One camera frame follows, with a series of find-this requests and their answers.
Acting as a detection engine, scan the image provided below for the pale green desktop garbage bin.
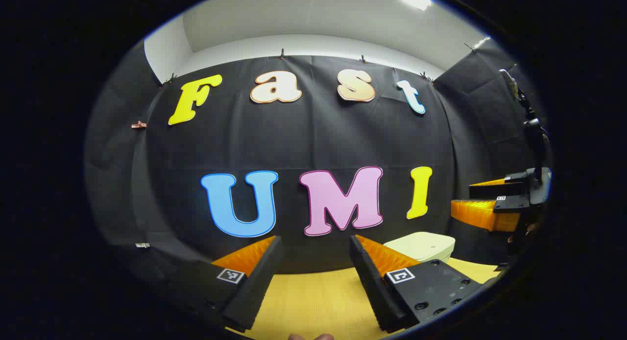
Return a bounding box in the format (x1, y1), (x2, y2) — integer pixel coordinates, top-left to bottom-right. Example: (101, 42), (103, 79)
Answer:
(384, 232), (456, 263)

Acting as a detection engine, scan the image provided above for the black backdrop cloth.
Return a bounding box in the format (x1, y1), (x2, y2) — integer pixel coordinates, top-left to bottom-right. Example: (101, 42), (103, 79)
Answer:
(83, 39), (554, 282)

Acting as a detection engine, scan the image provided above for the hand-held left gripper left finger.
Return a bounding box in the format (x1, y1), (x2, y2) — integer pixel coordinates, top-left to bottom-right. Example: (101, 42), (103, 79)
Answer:
(167, 236), (284, 332)

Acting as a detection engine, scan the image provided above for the wooden desktop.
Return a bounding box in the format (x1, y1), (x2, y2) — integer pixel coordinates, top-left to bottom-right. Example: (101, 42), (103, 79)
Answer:
(225, 257), (500, 340)

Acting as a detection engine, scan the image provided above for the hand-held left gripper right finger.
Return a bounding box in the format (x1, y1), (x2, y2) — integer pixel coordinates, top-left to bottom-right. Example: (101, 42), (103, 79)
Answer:
(349, 235), (483, 333)

